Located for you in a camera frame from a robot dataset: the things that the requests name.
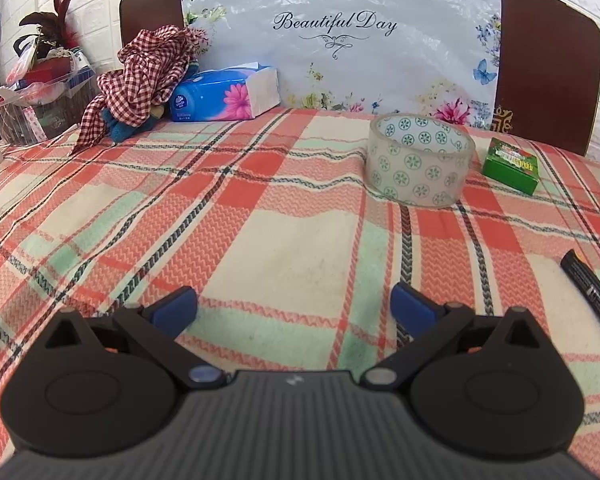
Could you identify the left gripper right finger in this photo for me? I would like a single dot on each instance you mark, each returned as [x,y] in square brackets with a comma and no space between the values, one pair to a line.
[489,386]

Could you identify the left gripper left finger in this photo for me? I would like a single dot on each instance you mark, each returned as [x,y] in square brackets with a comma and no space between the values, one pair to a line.
[95,386]

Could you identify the blue capped marker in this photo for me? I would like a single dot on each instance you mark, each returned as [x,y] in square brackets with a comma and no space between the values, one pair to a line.
[583,277]

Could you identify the green box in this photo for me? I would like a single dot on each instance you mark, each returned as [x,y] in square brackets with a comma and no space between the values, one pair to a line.
[511,166]

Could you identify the clear patterned packing tape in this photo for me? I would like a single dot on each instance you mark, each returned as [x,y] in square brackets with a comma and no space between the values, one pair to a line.
[417,161]

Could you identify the blue plush toy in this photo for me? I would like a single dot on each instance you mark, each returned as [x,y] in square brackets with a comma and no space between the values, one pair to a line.
[120,131]

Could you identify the clear bin with clutter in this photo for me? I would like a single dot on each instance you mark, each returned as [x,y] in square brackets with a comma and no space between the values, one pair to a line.
[48,100]

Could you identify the blue tissue pack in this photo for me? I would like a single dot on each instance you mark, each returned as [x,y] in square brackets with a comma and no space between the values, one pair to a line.
[240,92]

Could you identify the red checkered cloth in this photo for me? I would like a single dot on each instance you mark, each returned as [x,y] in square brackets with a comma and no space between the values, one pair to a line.
[153,64]

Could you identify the red feather decoration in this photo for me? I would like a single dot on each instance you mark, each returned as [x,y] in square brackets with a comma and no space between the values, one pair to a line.
[52,30]

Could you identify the floral plastic bag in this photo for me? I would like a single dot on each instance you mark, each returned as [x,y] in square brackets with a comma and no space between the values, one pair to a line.
[437,58]

